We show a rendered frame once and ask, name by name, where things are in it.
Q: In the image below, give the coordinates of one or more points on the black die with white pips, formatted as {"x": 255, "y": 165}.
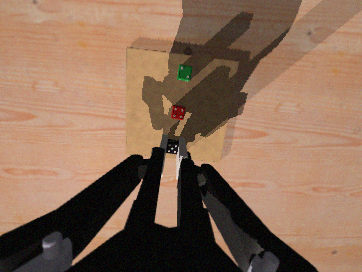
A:
{"x": 172, "y": 146}

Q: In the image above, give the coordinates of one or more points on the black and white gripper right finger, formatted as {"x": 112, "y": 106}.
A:
{"x": 253, "y": 246}

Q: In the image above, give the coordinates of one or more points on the tan flat mat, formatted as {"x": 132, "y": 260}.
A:
{"x": 152, "y": 88}

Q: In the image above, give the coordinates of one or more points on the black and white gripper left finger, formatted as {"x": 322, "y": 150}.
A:
{"x": 51, "y": 242}

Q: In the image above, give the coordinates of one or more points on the green die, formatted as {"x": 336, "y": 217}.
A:
{"x": 184, "y": 73}

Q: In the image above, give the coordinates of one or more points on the red die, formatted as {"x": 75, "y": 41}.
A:
{"x": 178, "y": 112}

